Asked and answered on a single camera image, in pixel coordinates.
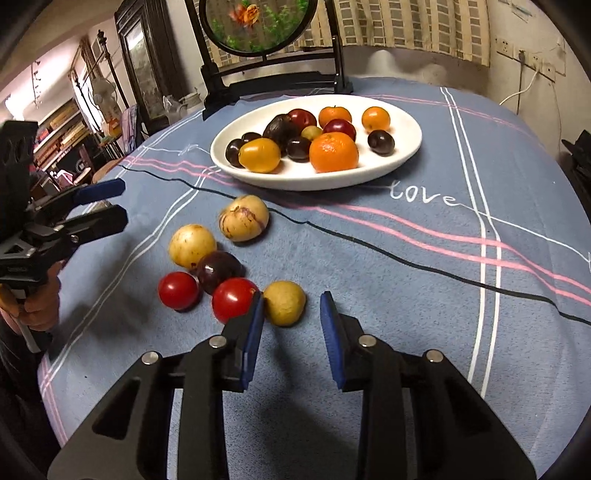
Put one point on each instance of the dark wooden painted cabinet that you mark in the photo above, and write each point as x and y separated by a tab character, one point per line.
147	64

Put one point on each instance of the clear plastic bag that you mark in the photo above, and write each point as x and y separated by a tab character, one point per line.
171	107

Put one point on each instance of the beige checked curtain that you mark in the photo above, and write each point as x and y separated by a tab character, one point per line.
406	27

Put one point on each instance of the black hat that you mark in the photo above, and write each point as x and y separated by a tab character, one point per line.
577	147

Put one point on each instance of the person's left hand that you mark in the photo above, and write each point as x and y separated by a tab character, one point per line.
41	300

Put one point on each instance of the beige striped round fruit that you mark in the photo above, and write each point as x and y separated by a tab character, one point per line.
244	218

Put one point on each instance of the white standing fan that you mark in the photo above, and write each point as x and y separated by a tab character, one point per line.
104	92

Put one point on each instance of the wooden wall shelves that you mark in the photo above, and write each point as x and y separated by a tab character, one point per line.
60	129

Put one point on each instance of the pale yellow round fruit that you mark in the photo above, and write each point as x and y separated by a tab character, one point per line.
192	246

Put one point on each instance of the white kettle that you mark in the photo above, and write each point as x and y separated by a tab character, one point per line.
189	99

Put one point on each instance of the yellow-orange citrus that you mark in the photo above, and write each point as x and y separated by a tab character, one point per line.
260	155

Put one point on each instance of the large orange mandarin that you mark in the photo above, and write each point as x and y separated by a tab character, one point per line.
334	152
335	115

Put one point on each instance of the white oval plate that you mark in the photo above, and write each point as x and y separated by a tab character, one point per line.
406	138

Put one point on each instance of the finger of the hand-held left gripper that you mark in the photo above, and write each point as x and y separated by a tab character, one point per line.
92	224
99	189

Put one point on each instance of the red tomato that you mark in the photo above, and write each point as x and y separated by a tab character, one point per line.
178	290
233	300

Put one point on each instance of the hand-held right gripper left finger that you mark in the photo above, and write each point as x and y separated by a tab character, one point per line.
253	337

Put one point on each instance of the round goldfish table screen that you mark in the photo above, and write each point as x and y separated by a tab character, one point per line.
258	27

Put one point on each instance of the small orange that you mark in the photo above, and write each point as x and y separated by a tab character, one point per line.
375	118

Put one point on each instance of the white wall socket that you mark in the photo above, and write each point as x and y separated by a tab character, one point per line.
549	69
504	46
535	60

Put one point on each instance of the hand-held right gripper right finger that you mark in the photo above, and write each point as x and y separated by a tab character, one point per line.
330	341

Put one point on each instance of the dark wooden coat stand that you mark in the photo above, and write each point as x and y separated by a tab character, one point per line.
108	69

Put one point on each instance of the dark brown avocado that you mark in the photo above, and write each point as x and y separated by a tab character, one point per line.
282	130

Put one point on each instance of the red plum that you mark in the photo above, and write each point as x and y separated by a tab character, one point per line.
302	118
339	129

